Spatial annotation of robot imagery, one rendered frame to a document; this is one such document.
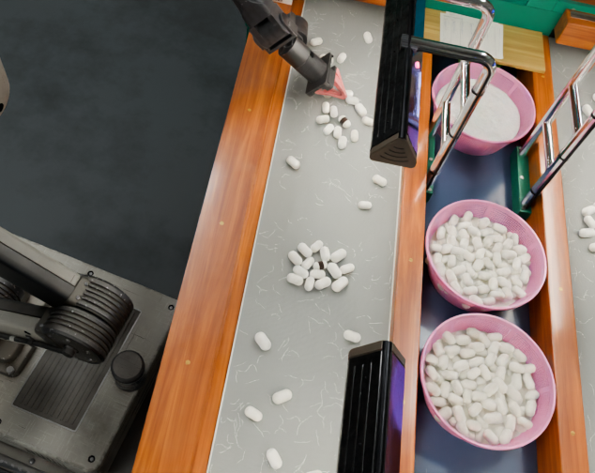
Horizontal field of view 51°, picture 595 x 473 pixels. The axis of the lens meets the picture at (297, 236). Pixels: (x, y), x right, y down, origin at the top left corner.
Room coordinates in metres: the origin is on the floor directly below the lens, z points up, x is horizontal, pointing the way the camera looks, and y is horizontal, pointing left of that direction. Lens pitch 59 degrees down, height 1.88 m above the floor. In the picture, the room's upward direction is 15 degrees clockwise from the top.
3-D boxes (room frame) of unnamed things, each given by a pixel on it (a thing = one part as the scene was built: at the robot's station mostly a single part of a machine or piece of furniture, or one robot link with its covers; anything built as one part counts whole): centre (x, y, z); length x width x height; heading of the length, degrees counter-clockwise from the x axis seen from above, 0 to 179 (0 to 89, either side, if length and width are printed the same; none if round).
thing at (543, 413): (0.48, -0.42, 0.72); 0.27 x 0.27 x 0.10
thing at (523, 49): (1.42, -0.34, 0.77); 0.33 x 0.15 x 0.01; 95
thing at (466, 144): (1.20, -0.36, 0.72); 0.27 x 0.27 x 0.10
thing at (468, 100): (1.01, -0.18, 0.90); 0.20 x 0.19 x 0.45; 5
